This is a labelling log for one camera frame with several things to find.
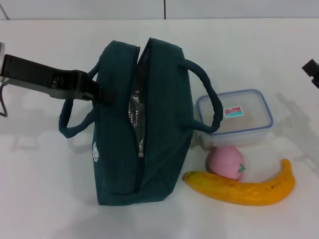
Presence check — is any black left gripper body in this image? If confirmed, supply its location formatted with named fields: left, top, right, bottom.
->
left=1, top=54, right=88, bottom=95

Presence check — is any dark teal insulated lunch bag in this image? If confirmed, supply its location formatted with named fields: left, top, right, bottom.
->
left=58, top=37, right=224, bottom=206

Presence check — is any clear food container blue seal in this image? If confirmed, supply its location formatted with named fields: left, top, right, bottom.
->
left=198, top=89, right=274, bottom=150

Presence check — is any yellow toy banana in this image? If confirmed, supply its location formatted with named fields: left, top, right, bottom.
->
left=183, top=158, right=296, bottom=207

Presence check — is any pink toy peach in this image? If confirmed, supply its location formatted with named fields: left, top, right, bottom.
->
left=205, top=146, right=246, bottom=180

